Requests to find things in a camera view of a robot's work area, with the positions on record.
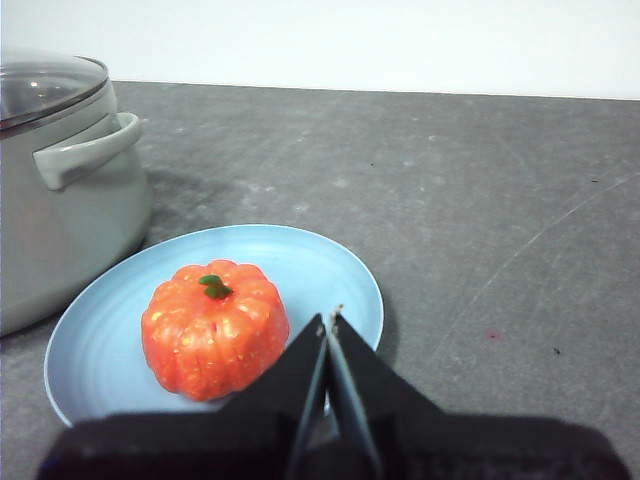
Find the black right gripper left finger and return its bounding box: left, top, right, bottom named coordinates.
left=37, top=312, right=330, bottom=480

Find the blue plate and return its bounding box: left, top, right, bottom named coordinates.
left=43, top=223, right=386, bottom=429

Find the pale green electric steamer pot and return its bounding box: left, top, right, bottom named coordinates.
left=0, top=79, right=154, bottom=339

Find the orange pumpkin with green stem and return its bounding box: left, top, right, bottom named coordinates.
left=140, top=258, right=292, bottom=403

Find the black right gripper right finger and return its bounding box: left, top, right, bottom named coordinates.
left=327, top=303, right=632, bottom=480

